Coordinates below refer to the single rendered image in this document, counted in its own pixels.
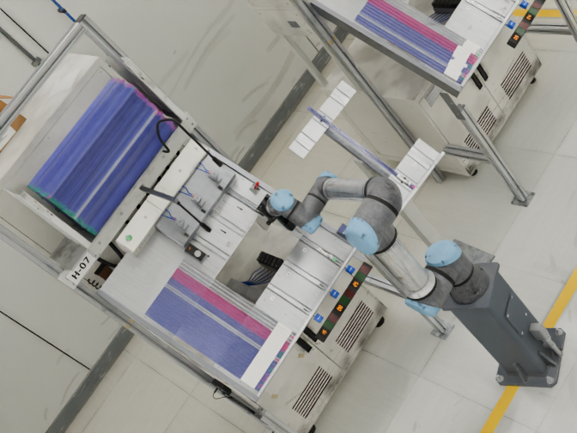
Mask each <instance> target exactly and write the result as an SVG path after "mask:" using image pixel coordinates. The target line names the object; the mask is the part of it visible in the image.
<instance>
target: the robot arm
mask: <svg viewBox="0 0 577 433"><path fill-rule="evenodd" d="M329 200H342V201H356V202H362V203H361V205H360V206H359V208H358V209H357V211H356V213H355V214H354V215H353V217H352V218H351V219H350V220H349V224H348V226H347V228H346V229H345V236H346V238H347V240H348V241H349V243H350V244H351V245H352V246H353V247H355V248H356V249H357V250H358V251H360V252H361V253H365V254H367V255H377V256H378V257H379V258H380V259H381V260H382V262H383V263H384V264H385V265H386V266H387V267H388V268H389V270H390V271H391V272H392V273H393V274H394V275H395V276H396V278H397V279H398V280H399V281H400V282H401V283H402V284H403V285H404V293H405V294H406V295H407V297H406V298H405V301H404V302H405V304H406V305H407V306H408V307H410V308H412V309H414V310H415V311H417V312H419V313H421V314H425V315H427V316H430V317H434V316H436V315H437V314H438V313H439V311H440V310H441V307H442V305H443V304H444V302H445V300H446V299H447V297H448V295H450V297H451V298H452V299H453V300H454V301H455V302H457V303H461V304H468V303H472V302H475V301H476V300H478V299H479V298H480V297H482V296H483V294H484V293H485V292H486V290H487V288H488V287H489V276H488V274H487V272H486V271H485V270H484V269H483V268H482V267H481V266H479V265H476V264H474V263H471V261H470V260H469V259H468V258H467V257H466V255H465V254H464V253H463V252H462V250H461V248H460V247H459V246H457V245H456V244H455V243H454V242H453V241H449V240H442V241H438V242H436V243H434V244H432V245H431V246H430V247H429V248H428V250H427V251H426V253H425V261H426V263H427V264H426V266H425V268H422V267H421V265H420V264H419V263H418V262H417V261H416V259H415V258H414V257H413V256H412V254H411V253H410V252H409V251H408V250H407V248H406V247H405V246H404V245H403V243H402V242H401V241H400V240H399V239H398V232H397V230H396V228H395V227H394V226H393V223H394V221H395V220H396V218H397V216H398V214H399V212H400V211H401V209H402V204H403V198H402V193H401V192H400V189H399V188H398V186H397V184H396V183H395V182H394V181H392V180H391V179H389V178H386V177H384V176H373V177H371V178H369V179H339V178H338V177H337V176H336V175H335V174H333V173H331V172H328V171H323V172H322V173H321V174H320V176H319V177H318V178H317V179H316V181H315V183H314V184H313V186H312V188H311V189H310V191H309V192H308V194H307V195H306V196H305V198H304V199H303V201H302V202H300V201H299V200H297V199H296V198H294V196H293V194H292V192H290V191H289V190H286V189H280V190H277V191H275V192H274V193H273V194H272V195H269V194H268V193H267V194H266V195H265V196H264V199H263V200H262V202H261V203H260V204H259V206H258V208H257V209H256V210H255V211H256V212H257V213H258V214H259V215H260V216H261V217H262V218H263V219H264V220H265V221H266V224H267V225H268V226H270V225H271V223H273V222H274V221H275V220H276V219H277V220H278V221H279V222H280V223H281V224H282V225H283V226H284V227H285V228H286V229H287V230H290V231H293V230H294V229H295V227H296V226H298V227H300V228H301V229H303V230H305V231H306V232H307V233H309V234H313V233H314V232H315V231H316V230H317V228H318V227H319V225H320V224H321V223H322V221H323V217H322V216H321V215H320V213H321V211H322V210H323V209H324V207H325V205H326V204H327V202H328V201H329ZM257 210H258V211H257Z"/></svg>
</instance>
